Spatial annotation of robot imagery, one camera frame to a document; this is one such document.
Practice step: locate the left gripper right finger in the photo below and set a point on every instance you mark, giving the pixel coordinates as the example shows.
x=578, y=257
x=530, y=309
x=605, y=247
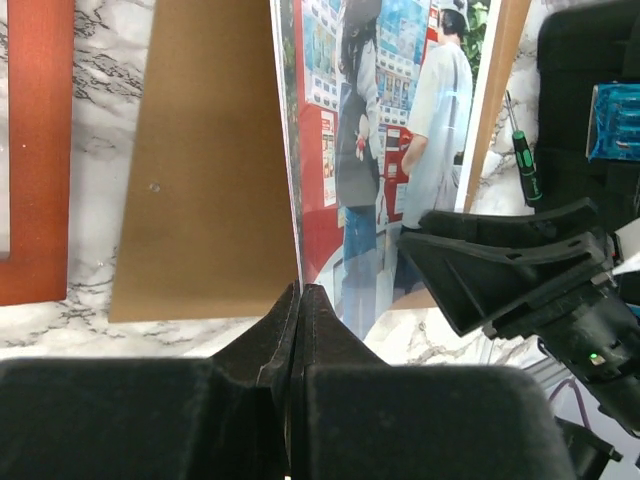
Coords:
x=356, y=417

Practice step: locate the black plastic toolbox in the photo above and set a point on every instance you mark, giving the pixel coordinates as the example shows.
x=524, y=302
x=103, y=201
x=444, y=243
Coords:
x=578, y=48

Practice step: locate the green black precision screwdriver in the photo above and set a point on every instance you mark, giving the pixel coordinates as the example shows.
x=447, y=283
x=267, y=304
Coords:
x=524, y=159

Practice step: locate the brown frame backing board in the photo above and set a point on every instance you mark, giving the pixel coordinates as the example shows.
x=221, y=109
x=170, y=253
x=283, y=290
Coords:
x=209, y=225

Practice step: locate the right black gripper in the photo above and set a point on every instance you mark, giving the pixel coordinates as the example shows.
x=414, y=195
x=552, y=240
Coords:
x=555, y=287

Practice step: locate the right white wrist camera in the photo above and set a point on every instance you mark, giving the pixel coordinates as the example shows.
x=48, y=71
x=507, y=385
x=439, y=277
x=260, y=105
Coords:
x=624, y=249

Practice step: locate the red wooden photo frame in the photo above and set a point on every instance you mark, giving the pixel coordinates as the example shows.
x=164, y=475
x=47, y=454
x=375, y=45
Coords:
x=40, y=86

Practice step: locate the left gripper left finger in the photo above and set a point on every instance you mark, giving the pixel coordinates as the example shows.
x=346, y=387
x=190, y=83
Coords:
x=217, y=417

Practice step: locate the printed photo of couple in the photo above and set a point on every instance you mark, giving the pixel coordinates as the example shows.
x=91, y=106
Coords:
x=381, y=104

